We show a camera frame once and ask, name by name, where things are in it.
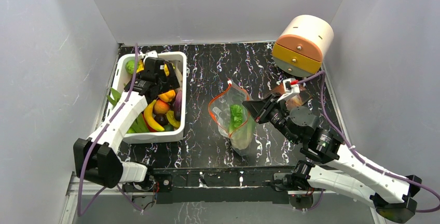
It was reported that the green lime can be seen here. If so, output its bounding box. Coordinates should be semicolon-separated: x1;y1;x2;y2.
125;60;135;76

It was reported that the round drawer cabinet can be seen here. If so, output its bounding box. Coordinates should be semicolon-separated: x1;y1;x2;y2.
272;15;334;77

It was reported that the purple eggplant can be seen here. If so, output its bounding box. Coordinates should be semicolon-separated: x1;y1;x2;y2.
173;90;183;121

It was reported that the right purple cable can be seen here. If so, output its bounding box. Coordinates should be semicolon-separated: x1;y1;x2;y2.
291;69;440;214

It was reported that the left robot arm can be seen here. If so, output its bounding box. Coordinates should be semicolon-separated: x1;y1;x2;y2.
73;57;181;191

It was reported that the green lettuce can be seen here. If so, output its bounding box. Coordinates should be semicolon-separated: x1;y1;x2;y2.
228;104;255;150

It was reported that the orange bell pepper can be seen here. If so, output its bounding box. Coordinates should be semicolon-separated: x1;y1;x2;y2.
158;90;176;103

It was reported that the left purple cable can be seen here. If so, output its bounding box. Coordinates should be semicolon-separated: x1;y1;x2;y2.
76;43;145;218

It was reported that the purple cable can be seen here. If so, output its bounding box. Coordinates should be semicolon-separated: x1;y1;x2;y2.
291;69;440;214
76;43;145;218

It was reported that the single yellow banana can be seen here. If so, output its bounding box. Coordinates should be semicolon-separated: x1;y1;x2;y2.
144;100;164;132

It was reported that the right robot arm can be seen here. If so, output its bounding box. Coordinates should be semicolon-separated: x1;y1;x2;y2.
242;93;421;223

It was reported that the green leaf vegetable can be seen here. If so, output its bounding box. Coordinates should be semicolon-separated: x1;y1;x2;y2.
106;88;121;107

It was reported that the red peach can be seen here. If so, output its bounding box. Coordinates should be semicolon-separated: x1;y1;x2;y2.
153;99;170;115

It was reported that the white food bin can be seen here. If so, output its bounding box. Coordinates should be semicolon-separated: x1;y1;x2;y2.
106;51;188;145

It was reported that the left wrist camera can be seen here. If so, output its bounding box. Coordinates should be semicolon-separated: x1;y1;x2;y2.
143;50;158;60

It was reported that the yellow banana bunch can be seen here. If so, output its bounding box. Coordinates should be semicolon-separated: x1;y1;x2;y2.
136;60;144;73

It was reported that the clear zip top bag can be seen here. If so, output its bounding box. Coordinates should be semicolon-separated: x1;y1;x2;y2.
208;80;255;157

